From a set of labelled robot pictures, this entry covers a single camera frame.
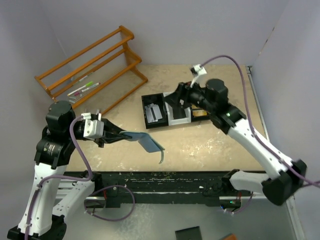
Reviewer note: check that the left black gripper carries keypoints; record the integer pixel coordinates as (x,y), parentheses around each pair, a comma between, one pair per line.
(110,130)

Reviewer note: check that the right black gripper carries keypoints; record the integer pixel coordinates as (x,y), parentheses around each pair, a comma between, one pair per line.
(182,93)

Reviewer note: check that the grey magnetic stripe card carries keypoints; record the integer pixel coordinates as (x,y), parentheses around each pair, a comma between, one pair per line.
(153,113)

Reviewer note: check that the mint green card holder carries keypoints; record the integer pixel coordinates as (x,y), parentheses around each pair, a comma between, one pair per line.
(149,144)

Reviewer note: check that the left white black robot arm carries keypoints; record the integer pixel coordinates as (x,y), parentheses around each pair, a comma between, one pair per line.
(54,196)

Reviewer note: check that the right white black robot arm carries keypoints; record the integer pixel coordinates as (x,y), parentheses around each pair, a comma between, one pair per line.
(278,183)

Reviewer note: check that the gold credit card in bin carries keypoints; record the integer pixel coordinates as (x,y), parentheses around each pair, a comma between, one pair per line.
(199,113)

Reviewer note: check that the black bin with gold card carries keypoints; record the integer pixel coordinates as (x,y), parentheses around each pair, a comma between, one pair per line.
(198,119)

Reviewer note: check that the white plastic bin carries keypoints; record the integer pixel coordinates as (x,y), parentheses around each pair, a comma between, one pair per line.
(177,119)

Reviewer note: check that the pens on rack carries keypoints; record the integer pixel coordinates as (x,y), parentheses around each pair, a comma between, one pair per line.
(77,93)

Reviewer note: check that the orange wooden rack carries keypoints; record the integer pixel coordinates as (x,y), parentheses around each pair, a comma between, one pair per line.
(116,50)

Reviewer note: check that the black square plate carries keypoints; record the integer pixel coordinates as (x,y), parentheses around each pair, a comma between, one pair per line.
(191,233)

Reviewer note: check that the orange brown object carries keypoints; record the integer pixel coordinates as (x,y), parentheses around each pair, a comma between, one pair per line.
(230,236)

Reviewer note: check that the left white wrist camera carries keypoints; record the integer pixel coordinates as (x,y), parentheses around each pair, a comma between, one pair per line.
(89,132)

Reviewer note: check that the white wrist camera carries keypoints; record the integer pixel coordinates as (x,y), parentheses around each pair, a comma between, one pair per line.
(89,132)
(198,71)

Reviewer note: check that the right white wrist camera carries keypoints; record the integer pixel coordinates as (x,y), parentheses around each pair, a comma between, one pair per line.
(198,71)

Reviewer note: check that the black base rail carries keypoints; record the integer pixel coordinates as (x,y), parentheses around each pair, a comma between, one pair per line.
(210,188)

